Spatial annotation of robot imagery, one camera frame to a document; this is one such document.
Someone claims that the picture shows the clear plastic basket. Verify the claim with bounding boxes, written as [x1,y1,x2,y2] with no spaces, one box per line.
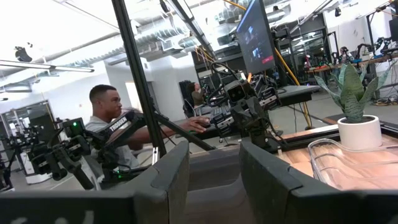
[307,138,398,191]

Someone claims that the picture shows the yellow slanted pole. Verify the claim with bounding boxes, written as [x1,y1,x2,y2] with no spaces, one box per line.
[222,0,313,130]

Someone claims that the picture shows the black overhead mounted camera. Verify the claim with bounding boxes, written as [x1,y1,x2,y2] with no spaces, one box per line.
[14,45,34,63]

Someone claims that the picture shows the wooden workbench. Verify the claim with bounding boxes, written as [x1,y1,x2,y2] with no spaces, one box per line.
[306,52,398,75]

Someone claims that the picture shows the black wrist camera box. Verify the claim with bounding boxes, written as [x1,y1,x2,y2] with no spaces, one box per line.
[223,80,250,104]

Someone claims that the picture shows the snake plant in white pot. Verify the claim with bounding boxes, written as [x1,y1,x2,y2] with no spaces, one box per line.
[313,61,394,151]

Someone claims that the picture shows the black overhead frame beam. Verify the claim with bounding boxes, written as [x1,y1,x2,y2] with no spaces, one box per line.
[160,0,217,58]

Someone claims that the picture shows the silver ceiling duct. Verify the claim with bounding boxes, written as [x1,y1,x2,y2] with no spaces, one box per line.
[62,18,200,68]

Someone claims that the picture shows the black diagonal frame brace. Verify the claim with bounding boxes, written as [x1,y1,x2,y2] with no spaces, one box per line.
[152,111,216,152]

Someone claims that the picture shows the floor cable bundle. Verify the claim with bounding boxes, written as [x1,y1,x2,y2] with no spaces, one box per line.
[373,95,398,107]

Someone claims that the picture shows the long ceiling light strip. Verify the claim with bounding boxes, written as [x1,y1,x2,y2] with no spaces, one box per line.
[0,58,96,74]

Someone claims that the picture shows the large black monitor screen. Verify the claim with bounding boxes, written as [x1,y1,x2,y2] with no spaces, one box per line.
[235,0,277,75]

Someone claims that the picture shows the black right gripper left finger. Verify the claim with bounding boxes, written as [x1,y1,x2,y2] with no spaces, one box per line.
[0,139,191,224]

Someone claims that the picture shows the black robot arms on workbench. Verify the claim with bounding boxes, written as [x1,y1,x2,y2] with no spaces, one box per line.
[356,35,398,58]

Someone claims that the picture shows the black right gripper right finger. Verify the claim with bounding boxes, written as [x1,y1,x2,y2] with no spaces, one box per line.
[238,141,398,224]

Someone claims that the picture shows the black office chair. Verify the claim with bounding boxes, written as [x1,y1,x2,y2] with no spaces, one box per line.
[178,80,196,118]

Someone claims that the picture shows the black frame post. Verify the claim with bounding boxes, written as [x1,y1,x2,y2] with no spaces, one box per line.
[111,0,168,159]

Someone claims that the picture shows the white pedestal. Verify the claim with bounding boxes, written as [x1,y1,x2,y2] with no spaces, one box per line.
[18,149,53,185]

